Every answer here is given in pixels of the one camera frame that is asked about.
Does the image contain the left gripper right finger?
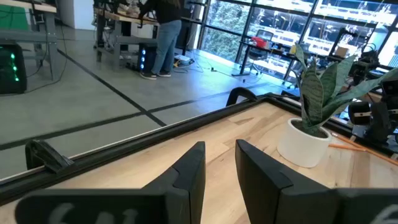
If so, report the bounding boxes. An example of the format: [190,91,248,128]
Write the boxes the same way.
[234,139,398,224]

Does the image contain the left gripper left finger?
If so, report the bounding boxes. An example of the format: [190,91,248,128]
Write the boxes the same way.
[15,141,206,224]

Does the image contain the white round plant pot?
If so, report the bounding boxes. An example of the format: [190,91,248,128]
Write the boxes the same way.
[276,117,333,169]

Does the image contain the green snake plant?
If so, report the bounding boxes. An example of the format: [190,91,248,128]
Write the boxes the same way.
[292,43,398,138]

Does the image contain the computer tower blue lights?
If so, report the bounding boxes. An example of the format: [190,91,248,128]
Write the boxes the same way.
[136,43,158,74]

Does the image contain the black desk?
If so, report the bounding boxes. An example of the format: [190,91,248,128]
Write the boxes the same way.
[231,40,299,78]

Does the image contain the red object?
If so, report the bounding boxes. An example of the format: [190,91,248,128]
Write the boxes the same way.
[251,36,268,49]

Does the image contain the black office chair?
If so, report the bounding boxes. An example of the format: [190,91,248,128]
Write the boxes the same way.
[248,29,274,75]

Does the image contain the person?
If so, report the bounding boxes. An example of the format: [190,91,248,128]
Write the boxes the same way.
[138,0,183,81]

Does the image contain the brown cardboard box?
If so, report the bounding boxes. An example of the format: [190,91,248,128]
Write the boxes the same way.
[334,45,351,58]

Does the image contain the black machine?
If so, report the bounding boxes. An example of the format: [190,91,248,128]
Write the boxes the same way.
[349,45,382,78]

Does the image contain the grey metal workbench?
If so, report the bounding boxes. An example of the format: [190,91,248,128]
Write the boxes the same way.
[0,0,60,80]
[93,7,162,63]

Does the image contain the computer tower green lights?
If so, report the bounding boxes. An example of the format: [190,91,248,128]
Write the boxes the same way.
[0,43,28,95]

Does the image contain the green panel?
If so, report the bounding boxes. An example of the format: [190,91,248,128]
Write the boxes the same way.
[0,12,30,31]

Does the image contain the black curved clamp handle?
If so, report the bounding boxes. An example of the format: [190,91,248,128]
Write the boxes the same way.
[226,86,258,107]

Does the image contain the black frame bracket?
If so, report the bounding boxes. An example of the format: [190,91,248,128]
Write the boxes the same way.
[24,139,75,174]

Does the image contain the black window frame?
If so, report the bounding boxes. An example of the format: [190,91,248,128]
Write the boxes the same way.
[195,0,398,82]

